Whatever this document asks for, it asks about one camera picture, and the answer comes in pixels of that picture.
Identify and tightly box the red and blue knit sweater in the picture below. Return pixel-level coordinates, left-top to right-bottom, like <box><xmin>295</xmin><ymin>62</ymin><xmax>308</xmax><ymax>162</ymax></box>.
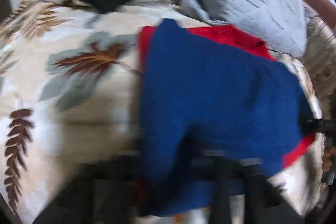
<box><xmin>138</xmin><ymin>19</ymin><xmax>315</xmax><ymax>216</ymax></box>

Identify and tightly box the person's right hand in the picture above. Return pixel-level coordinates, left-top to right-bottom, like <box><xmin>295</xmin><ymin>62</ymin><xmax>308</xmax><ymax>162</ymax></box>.
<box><xmin>322</xmin><ymin>147</ymin><xmax>336</xmax><ymax>172</ymax></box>

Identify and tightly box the striped brown bed sheet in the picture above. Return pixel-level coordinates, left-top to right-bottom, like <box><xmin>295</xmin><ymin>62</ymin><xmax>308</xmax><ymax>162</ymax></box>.
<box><xmin>301</xmin><ymin>13</ymin><xmax>336</xmax><ymax>104</ymax></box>

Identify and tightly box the beige leaf-print fleece blanket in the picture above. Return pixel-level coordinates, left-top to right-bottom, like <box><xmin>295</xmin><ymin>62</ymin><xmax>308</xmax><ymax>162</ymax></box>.
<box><xmin>0</xmin><ymin>0</ymin><xmax>325</xmax><ymax>224</ymax></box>

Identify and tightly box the brown bolster cushion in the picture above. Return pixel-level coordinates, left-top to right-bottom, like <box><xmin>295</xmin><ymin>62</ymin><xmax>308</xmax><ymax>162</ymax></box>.
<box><xmin>304</xmin><ymin>0</ymin><xmax>335</xmax><ymax>32</ymax></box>

